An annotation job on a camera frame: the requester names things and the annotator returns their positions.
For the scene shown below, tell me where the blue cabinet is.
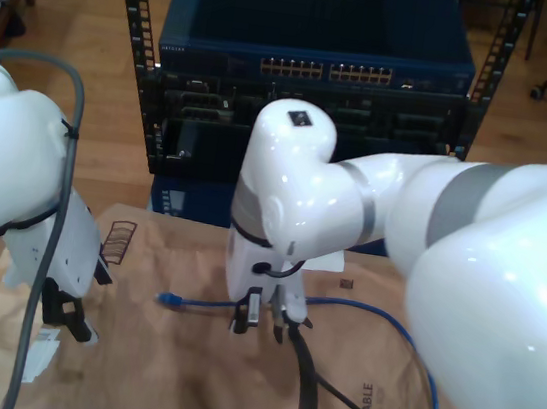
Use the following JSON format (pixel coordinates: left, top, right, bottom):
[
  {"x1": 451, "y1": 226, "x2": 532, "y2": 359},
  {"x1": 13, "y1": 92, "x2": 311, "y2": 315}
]
[{"x1": 145, "y1": 172, "x2": 398, "y2": 259}]

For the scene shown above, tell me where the long white tape strip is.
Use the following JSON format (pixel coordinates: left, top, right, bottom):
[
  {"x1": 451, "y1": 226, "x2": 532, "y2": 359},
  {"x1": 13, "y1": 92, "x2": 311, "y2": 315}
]
[{"x1": 302, "y1": 248, "x2": 348, "y2": 277}]

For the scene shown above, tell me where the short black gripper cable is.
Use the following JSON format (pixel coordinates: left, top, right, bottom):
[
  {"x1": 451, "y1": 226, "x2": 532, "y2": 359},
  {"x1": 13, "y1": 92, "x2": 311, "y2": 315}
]
[{"x1": 249, "y1": 254, "x2": 306, "y2": 283}]

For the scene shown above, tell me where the blue network cable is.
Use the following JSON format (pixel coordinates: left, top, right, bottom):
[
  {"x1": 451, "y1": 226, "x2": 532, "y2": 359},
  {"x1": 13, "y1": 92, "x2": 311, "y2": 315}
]
[{"x1": 139, "y1": 274, "x2": 455, "y2": 409}]

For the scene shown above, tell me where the black rack frame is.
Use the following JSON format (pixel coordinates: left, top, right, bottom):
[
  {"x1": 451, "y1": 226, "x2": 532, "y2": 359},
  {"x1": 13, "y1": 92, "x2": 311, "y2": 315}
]
[{"x1": 87, "y1": 0, "x2": 538, "y2": 221}]

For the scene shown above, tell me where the black metal furniture leg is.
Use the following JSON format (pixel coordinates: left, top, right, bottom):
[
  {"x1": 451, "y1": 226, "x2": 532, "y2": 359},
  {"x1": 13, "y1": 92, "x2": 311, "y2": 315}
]
[{"x1": 523, "y1": 0, "x2": 542, "y2": 62}]

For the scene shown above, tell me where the brown paper mailer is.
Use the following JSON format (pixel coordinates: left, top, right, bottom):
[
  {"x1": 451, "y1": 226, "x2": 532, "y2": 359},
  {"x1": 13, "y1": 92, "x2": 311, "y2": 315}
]
[{"x1": 12, "y1": 192, "x2": 515, "y2": 409}]

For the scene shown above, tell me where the blue network switch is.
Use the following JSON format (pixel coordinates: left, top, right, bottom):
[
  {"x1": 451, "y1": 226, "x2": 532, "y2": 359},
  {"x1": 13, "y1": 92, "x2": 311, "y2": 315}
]
[{"x1": 155, "y1": 0, "x2": 485, "y2": 108}]

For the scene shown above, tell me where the white tape patch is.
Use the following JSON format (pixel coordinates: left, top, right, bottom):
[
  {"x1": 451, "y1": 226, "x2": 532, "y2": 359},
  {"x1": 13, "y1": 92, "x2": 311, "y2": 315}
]
[{"x1": 11, "y1": 334, "x2": 62, "y2": 389}]

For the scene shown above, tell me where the thick grey cable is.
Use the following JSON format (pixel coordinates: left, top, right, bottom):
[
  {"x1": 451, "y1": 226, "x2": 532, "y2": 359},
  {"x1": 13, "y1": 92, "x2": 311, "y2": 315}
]
[{"x1": 0, "y1": 45, "x2": 93, "y2": 409}]

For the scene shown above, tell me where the black rack server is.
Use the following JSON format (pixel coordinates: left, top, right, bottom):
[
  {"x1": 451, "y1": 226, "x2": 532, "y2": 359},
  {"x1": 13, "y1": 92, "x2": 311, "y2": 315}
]
[{"x1": 135, "y1": 63, "x2": 484, "y2": 167}]

